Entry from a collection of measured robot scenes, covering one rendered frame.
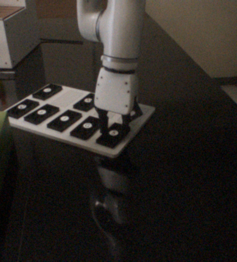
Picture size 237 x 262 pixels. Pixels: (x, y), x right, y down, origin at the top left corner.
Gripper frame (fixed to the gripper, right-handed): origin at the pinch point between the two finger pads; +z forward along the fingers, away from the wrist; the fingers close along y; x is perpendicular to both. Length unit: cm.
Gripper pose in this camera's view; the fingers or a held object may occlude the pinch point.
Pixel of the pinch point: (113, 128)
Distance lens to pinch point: 80.3
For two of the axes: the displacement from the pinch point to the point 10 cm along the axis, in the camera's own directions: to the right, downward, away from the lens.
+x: 4.7, -2.9, 8.3
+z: -1.0, 9.2, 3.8
